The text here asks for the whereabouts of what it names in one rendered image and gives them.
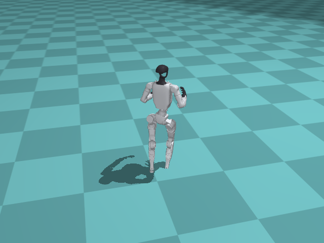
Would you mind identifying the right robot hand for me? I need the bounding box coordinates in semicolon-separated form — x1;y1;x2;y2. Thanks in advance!
180;87;187;97

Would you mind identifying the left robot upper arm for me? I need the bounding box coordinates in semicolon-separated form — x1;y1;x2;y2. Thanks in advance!
140;82;153;103

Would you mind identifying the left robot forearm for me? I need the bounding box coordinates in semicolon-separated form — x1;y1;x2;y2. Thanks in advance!
147;93;153;100

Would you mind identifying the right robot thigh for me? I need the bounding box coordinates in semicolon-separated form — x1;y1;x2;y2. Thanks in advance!
165;118;176;148

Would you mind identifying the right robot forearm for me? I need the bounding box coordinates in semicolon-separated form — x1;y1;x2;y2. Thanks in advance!
182;96;187;106

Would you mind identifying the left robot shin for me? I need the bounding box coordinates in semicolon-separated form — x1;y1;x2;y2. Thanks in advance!
149;141;155;170

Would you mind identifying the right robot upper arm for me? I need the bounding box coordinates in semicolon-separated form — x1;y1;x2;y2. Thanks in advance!
170;84;184;108

